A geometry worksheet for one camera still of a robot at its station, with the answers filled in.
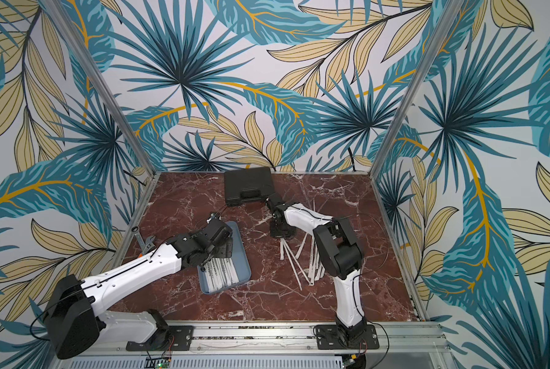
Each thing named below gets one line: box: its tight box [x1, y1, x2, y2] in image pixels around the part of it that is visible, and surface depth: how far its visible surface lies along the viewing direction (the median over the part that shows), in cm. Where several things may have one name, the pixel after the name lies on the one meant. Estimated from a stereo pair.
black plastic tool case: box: [224, 166, 275, 207], surface depth 111 cm
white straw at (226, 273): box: [218, 260, 232, 287], surface depth 87 cm
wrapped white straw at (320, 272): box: [314, 260, 325, 281], surface depth 88 cm
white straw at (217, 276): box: [212, 263, 225, 290], surface depth 87 cm
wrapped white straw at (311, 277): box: [308, 249, 317, 287], surface depth 90 cm
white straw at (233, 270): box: [226, 258, 240, 283], surface depth 88 cm
